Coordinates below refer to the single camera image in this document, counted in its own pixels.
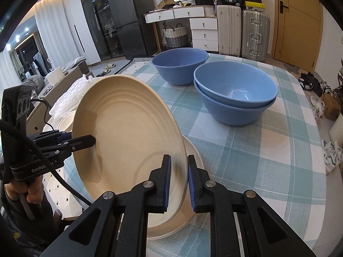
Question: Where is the large beige plate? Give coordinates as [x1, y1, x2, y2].
[72, 75, 192, 236]

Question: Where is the blue bowl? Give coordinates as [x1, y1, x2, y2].
[152, 48, 209, 85]
[194, 61, 278, 109]
[194, 81, 276, 126]

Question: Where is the left hand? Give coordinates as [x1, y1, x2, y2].
[5, 176, 44, 204]

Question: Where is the beige plate on beige table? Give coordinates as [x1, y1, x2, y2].
[42, 116, 68, 132]

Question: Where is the beige bowl upper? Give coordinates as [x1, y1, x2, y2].
[57, 111, 76, 133]

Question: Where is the white bubble wrap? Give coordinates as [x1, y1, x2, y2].
[49, 75, 96, 120]

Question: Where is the patterned floor rug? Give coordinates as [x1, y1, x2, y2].
[43, 57, 151, 220]

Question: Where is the teal checkered tablecloth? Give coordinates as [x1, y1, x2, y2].
[63, 53, 328, 257]

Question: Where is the woven laundry basket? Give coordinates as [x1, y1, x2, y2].
[163, 23, 189, 49]

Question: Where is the black refrigerator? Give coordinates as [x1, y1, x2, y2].
[108, 0, 158, 59]

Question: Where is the white drawer desk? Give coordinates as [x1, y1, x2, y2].
[144, 5, 219, 52]

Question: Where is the beige suitcase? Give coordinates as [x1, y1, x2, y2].
[216, 5, 242, 57]

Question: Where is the silver suitcase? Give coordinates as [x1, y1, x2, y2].
[241, 10, 270, 62]

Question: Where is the wooden door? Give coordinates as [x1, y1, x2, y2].
[273, 0, 323, 72]

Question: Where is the yellow black shoebox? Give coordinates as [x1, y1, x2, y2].
[244, 1, 265, 12]

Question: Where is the black cable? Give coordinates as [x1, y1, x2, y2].
[0, 98, 93, 207]

